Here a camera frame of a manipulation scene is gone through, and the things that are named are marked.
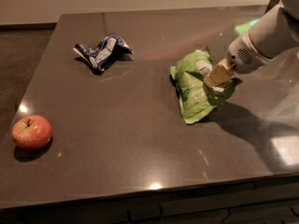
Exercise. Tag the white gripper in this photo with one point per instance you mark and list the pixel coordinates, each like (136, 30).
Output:
(240, 57)

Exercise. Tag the green rice chip bag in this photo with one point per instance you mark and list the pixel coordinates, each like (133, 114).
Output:
(196, 99)

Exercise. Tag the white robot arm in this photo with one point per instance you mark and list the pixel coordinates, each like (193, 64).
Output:
(276, 31)

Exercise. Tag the blue white crumpled snack bag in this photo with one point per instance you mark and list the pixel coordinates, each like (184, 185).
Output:
(97, 57)

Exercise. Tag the dark panel at table corner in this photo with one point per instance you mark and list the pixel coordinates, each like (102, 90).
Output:
(271, 4)

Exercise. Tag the red apple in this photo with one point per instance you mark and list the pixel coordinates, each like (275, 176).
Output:
(31, 132)

